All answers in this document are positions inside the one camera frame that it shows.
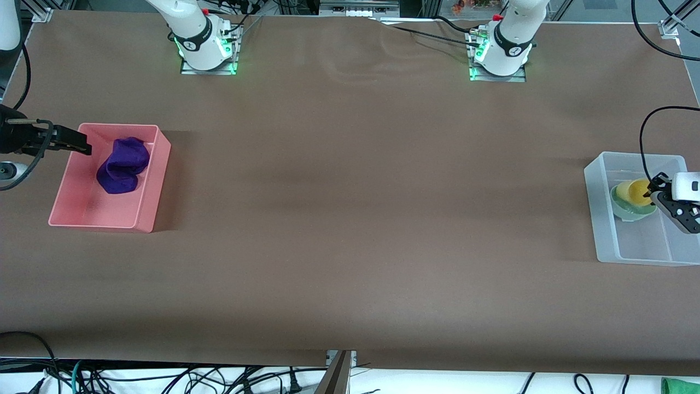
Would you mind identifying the yellow plastic cup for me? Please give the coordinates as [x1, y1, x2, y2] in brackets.
[617, 179, 654, 207]

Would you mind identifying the pale green bowl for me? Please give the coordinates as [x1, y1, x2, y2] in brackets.
[610, 182, 658, 222]

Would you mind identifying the purple cloth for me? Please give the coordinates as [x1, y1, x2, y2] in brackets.
[96, 137, 151, 195]

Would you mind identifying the translucent plastic bin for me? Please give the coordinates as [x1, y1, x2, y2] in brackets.
[584, 152, 700, 267]

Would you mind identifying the pink plastic bin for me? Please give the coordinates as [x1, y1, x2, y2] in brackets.
[48, 123, 172, 234]

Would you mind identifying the green fabric piece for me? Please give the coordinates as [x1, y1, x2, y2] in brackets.
[661, 376, 700, 394]

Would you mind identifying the brown table cover sheet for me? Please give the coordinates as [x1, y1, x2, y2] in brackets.
[0, 11, 700, 378]

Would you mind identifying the grey equipment box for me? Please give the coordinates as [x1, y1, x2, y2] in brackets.
[320, 0, 400, 17]

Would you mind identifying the brown wooden board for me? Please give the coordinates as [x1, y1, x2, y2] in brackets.
[314, 350, 353, 394]

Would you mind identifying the aluminium frame profile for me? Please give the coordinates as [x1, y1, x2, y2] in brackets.
[30, 0, 75, 22]
[659, 0, 700, 40]

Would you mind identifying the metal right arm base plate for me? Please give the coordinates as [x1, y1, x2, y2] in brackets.
[180, 27, 242, 76]

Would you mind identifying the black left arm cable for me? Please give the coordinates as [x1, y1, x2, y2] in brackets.
[631, 0, 700, 62]

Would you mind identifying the black looped floor cable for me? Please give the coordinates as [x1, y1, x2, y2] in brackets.
[0, 331, 58, 394]

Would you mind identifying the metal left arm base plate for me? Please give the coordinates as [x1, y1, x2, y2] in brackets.
[466, 30, 528, 83]

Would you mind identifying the black cable across table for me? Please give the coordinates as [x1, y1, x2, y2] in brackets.
[377, 16, 485, 50]

